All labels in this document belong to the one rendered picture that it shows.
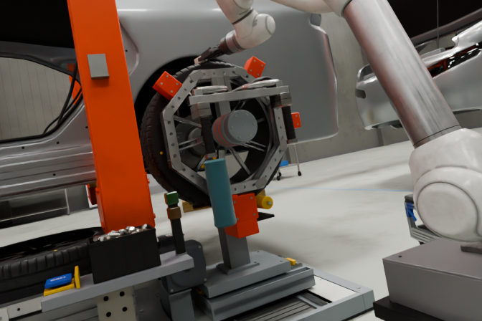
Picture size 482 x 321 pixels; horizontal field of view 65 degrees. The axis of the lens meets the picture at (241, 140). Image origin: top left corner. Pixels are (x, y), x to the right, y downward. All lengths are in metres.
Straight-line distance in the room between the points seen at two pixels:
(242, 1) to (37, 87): 10.07
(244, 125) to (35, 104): 9.94
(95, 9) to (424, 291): 1.35
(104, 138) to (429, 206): 1.05
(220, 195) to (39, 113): 9.90
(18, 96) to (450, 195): 10.92
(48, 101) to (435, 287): 10.72
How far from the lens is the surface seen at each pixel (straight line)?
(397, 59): 0.90
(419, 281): 1.03
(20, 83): 11.35
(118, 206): 1.41
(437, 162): 0.83
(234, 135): 1.45
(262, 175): 1.65
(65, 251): 1.64
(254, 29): 1.49
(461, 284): 0.96
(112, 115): 1.42
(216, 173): 1.44
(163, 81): 1.56
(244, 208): 1.61
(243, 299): 1.71
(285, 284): 1.79
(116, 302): 1.27
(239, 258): 1.80
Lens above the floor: 0.75
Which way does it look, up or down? 2 degrees up
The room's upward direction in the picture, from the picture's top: 10 degrees counter-clockwise
